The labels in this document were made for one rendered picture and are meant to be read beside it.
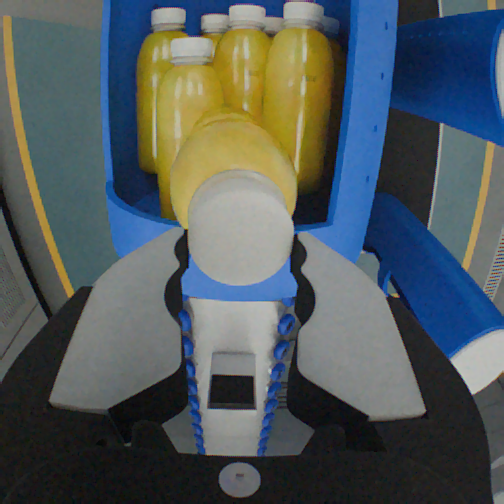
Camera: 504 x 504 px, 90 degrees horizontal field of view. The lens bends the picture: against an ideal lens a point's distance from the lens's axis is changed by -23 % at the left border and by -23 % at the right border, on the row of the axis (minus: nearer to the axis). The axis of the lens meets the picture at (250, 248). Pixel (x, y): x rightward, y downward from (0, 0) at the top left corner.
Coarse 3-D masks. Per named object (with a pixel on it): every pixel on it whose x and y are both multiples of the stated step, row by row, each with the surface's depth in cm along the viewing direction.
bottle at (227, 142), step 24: (216, 120) 17; (240, 120) 16; (192, 144) 15; (216, 144) 14; (240, 144) 14; (264, 144) 14; (192, 168) 14; (216, 168) 13; (240, 168) 13; (264, 168) 13; (288, 168) 15; (192, 192) 14; (288, 192) 14
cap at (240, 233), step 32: (224, 192) 11; (256, 192) 11; (192, 224) 11; (224, 224) 11; (256, 224) 11; (288, 224) 11; (192, 256) 12; (224, 256) 12; (256, 256) 12; (288, 256) 12
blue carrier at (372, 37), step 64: (128, 0) 26; (192, 0) 33; (256, 0) 35; (320, 0) 32; (384, 0) 17; (128, 64) 30; (384, 64) 20; (128, 128) 34; (384, 128) 25; (128, 192) 37; (320, 192) 44
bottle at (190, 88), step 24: (168, 72) 26; (192, 72) 26; (216, 72) 28; (168, 96) 26; (192, 96) 26; (216, 96) 27; (168, 120) 27; (192, 120) 27; (168, 144) 28; (168, 168) 30; (168, 192) 31; (168, 216) 32
